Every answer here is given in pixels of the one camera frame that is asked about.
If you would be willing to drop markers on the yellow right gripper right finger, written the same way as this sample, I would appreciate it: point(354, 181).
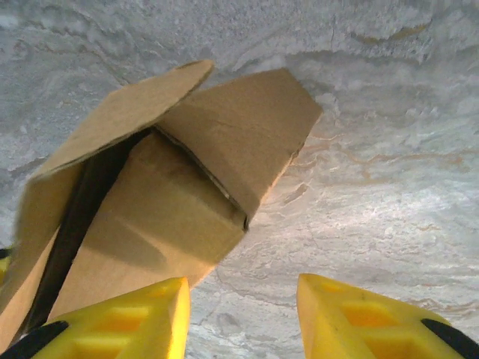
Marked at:
point(337, 329)

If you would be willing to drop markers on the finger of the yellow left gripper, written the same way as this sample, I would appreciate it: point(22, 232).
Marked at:
point(3, 267)

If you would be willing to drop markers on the cardboard sheet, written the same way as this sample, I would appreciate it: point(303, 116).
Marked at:
point(179, 194)

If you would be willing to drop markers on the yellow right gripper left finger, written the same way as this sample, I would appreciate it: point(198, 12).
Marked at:
point(149, 329)

